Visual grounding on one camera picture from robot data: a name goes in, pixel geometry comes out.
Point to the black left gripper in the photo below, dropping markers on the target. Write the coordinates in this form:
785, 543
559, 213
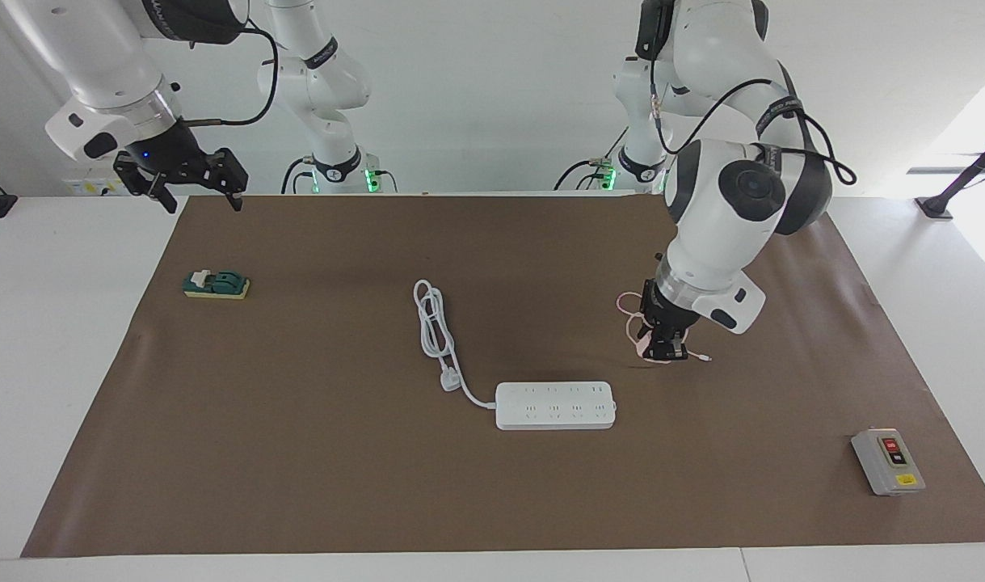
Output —
666, 311

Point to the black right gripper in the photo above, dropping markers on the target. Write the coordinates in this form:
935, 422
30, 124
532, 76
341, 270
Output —
173, 153

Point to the pink charger plug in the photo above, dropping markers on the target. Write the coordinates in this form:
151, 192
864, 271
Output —
641, 347

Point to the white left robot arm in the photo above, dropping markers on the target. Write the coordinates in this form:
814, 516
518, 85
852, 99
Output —
734, 210

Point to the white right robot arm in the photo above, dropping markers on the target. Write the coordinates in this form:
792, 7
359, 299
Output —
104, 73

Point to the white power strip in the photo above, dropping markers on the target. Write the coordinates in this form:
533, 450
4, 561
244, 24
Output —
555, 406

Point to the white box with yellow labels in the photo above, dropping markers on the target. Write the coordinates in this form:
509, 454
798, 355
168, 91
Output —
88, 188

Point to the brown paper mat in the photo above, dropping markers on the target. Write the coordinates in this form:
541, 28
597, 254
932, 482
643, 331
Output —
492, 501

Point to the tall black stand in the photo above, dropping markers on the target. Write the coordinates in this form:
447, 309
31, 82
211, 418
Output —
965, 176

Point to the green knife switch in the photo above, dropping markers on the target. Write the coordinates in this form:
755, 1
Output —
217, 284

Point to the grey push-button switch box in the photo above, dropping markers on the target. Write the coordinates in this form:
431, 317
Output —
888, 462

